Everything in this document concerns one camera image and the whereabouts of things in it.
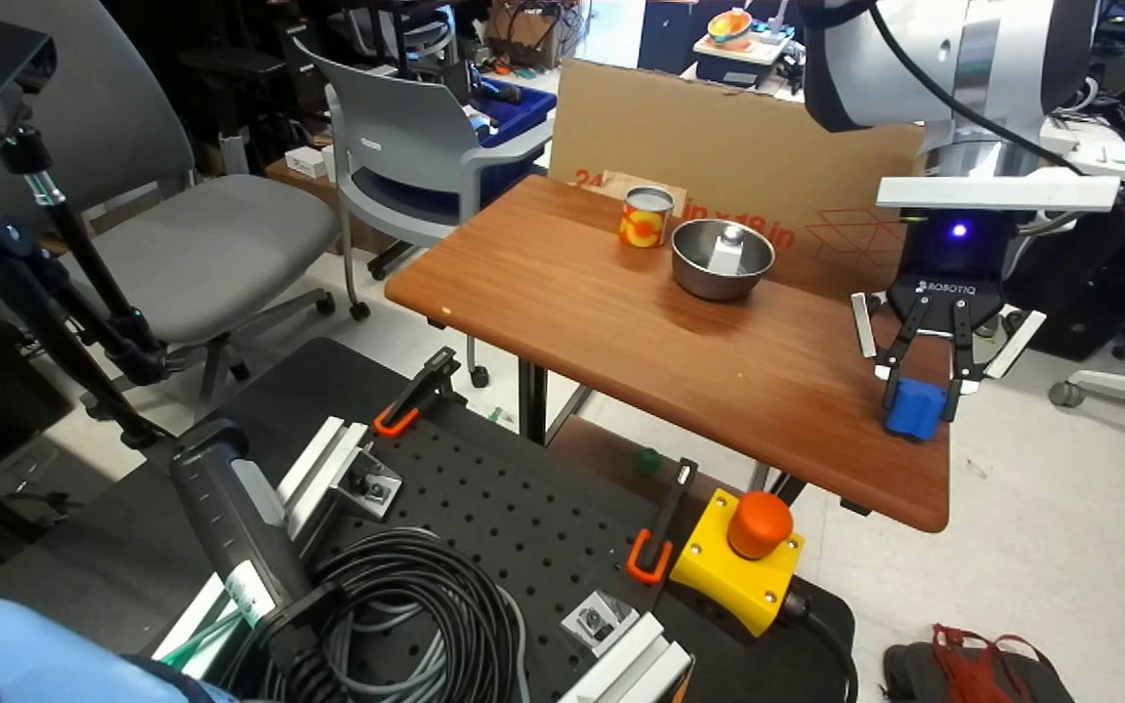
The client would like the yellow emergency stop box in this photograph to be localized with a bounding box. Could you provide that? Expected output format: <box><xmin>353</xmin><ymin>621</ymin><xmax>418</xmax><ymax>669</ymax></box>
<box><xmin>667</xmin><ymin>488</ymin><xmax>805</xmax><ymax>635</ymax></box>

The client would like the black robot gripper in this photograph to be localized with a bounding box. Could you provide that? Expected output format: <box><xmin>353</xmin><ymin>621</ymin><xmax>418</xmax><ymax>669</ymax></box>
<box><xmin>875</xmin><ymin>275</ymin><xmax>1004</xmax><ymax>385</ymax></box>

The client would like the grey office chair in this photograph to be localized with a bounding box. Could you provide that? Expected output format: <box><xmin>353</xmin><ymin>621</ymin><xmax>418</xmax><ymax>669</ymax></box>
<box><xmin>0</xmin><ymin>0</ymin><xmax>339</xmax><ymax>362</ymax></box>

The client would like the orange black clamp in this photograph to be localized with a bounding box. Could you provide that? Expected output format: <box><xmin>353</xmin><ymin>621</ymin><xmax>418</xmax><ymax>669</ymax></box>
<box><xmin>624</xmin><ymin>461</ymin><xmax>700</xmax><ymax>587</ymax></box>
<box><xmin>373</xmin><ymin>349</ymin><xmax>459</xmax><ymax>437</ymax></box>

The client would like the grey red bag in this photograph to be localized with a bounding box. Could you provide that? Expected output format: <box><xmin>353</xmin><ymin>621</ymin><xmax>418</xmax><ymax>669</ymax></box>
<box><xmin>882</xmin><ymin>623</ymin><xmax>1075</xmax><ymax>703</ymax></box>

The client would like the black camera tripod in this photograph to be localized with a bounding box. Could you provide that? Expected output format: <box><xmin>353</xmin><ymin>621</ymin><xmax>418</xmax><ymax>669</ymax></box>
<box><xmin>0</xmin><ymin>19</ymin><xmax>174</xmax><ymax>449</ymax></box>

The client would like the left orange black clamp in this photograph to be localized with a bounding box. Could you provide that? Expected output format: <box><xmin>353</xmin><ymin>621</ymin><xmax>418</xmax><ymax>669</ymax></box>
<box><xmin>624</xmin><ymin>461</ymin><xmax>700</xmax><ymax>587</ymax></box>

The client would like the right orange black clamp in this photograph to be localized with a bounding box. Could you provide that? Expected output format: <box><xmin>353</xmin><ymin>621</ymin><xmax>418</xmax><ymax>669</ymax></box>
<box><xmin>373</xmin><ymin>349</ymin><xmax>459</xmax><ymax>437</ymax></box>

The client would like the orange yellow cup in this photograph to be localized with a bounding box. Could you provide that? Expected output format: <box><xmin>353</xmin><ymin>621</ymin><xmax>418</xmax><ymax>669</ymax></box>
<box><xmin>619</xmin><ymin>187</ymin><xmax>672</xmax><ymax>249</ymax></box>

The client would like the black power strip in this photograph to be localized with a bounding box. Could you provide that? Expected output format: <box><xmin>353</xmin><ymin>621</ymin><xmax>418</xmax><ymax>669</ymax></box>
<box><xmin>170</xmin><ymin>440</ymin><xmax>309</xmax><ymax>623</ymax></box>

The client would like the black perforated breadboard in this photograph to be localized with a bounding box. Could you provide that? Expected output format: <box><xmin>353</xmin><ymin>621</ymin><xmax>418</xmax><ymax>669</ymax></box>
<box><xmin>0</xmin><ymin>334</ymin><xmax>860</xmax><ymax>703</ymax></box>

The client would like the cardboard sheet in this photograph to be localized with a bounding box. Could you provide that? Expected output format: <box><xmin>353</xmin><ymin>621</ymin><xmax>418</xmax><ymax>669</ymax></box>
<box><xmin>553</xmin><ymin>60</ymin><xmax>921</xmax><ymax>295</ymax></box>

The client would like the metal bowl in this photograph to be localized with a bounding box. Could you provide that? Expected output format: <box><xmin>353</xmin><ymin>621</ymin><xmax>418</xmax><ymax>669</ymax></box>
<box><xmin>667</xmin><ymin>220</ymin><xmax>776</xmax><ymax>306</ymax></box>

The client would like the wooden side table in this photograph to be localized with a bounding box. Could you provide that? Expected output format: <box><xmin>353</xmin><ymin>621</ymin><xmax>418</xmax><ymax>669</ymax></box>
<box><xmin>383</xmin><ymin>180</ymin><xmax>948</xmax><ymax>532</ymax></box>

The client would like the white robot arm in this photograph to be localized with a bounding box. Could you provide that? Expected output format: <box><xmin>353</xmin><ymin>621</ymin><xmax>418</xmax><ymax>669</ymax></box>
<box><xmin>803</xmin><ymin>0</ymin><xmax>1125</xmax><ymax>385</ymax></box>

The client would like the black coiled cable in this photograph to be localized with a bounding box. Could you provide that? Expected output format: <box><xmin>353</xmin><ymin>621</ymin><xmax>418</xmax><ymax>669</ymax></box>
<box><xmin>248</xmin><ymin>523</ymin><xmax>537</xmax><ymax>703</ymax></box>

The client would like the light grey plastic chair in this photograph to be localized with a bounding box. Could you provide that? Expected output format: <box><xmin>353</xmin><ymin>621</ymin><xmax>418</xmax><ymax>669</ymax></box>
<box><xmin>296</xmin><ymin>38</ymin><xmax>555</xmax><ymax>280</ymax></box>

